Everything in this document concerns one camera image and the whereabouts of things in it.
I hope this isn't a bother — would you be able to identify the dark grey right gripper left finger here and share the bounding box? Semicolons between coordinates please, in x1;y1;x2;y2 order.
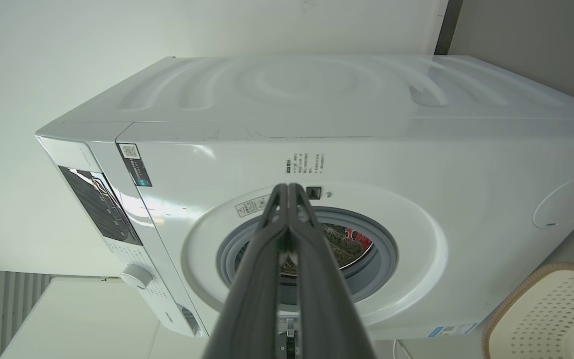
202;183;288;359

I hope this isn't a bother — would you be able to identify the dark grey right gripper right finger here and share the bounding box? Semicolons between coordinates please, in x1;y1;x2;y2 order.
288;183;378;359

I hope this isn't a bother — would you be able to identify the red garment with white stripe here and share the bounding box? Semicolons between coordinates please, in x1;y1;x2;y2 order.
344;227;373;252

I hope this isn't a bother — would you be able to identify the perforated steel washer drum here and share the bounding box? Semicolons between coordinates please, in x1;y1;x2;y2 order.
280;223;375;280

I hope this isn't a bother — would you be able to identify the white washer program knob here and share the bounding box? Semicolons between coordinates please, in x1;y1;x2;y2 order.
120;264;154;290

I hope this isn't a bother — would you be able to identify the black washer control panel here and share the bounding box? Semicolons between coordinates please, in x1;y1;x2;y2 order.
58;166;143;247

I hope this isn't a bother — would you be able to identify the cream perforated laundry basket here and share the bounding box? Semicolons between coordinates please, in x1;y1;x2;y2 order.
481;263;574;359

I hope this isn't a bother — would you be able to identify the white detergent drawer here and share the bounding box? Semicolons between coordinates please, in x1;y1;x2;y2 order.
160;299;205;339

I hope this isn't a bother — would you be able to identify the grey rubber door gasket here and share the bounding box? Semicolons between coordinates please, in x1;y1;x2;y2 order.
216;206;398;305

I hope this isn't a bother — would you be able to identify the grey warning label sticker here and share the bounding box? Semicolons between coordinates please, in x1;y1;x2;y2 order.
235;193;273;218

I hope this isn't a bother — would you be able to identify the blue energy label sticker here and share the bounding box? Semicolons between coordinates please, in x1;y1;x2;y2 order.
428;323;478;338

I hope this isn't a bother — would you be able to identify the small printed text sticker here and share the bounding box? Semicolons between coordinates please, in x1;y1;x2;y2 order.
285;152;325;175

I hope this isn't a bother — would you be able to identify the white front-load washing machine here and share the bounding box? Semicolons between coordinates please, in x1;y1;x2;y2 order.
35;54;574;342

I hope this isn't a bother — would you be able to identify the white cabinet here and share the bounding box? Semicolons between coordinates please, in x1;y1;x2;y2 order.
0;277;168;359

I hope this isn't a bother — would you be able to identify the dark QR code sticker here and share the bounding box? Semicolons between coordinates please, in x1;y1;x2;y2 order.
117;143;153;187

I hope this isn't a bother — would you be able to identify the round white filter cover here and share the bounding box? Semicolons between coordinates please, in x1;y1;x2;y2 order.
533;172;574;229

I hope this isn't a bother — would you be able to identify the thin white power cable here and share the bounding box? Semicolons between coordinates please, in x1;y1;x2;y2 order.
393;339;415;359

